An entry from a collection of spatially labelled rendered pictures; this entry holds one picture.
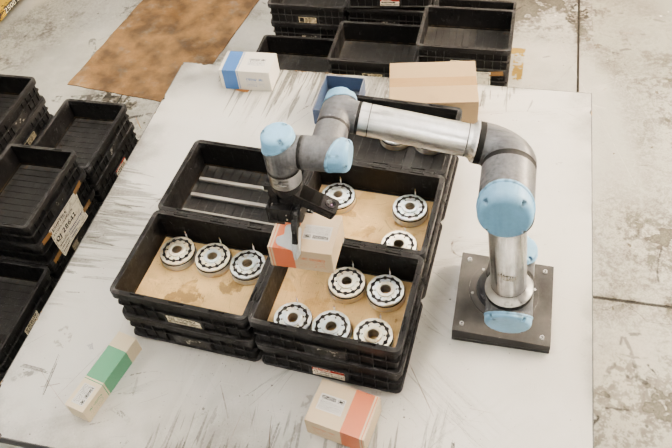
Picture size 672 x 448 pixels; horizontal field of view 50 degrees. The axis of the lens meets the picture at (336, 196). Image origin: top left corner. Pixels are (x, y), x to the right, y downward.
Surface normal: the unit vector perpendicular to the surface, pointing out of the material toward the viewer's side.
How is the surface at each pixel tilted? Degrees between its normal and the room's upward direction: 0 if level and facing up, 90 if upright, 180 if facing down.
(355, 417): 0
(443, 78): 0
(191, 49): 2
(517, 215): 84
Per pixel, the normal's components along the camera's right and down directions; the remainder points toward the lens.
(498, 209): -0.23, 0.67
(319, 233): -0.09, -0.66
